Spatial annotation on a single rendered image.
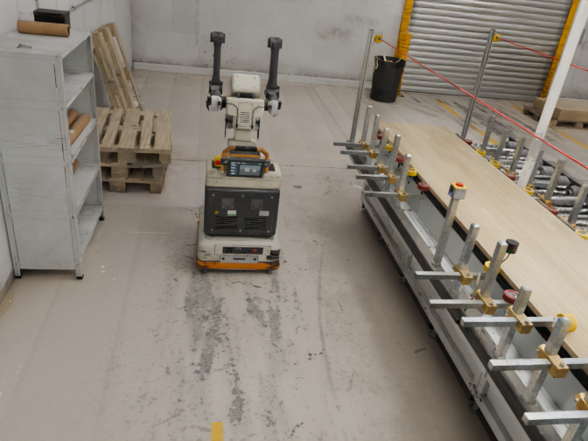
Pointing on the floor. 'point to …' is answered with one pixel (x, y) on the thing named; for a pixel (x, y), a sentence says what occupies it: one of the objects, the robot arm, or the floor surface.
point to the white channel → (555, 92)
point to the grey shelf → (48, 150)
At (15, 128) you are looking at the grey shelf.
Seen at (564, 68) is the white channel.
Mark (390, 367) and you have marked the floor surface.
